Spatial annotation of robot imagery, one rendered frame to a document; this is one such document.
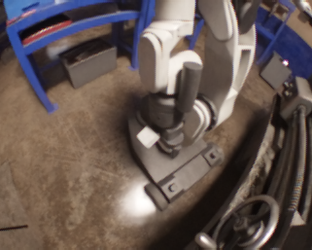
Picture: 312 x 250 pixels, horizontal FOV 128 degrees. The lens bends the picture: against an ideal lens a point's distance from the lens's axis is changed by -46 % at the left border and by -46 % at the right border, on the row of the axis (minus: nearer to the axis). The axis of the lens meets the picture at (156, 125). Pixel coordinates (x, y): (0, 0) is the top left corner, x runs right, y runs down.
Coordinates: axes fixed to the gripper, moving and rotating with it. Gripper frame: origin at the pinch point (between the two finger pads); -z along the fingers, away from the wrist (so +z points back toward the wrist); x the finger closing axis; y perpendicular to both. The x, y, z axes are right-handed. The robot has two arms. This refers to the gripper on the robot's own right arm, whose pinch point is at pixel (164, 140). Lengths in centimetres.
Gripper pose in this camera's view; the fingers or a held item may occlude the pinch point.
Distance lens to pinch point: 43.4
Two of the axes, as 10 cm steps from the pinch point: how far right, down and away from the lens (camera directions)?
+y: 8.0, -4.3, 4.1
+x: 5.9, 6.0, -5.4
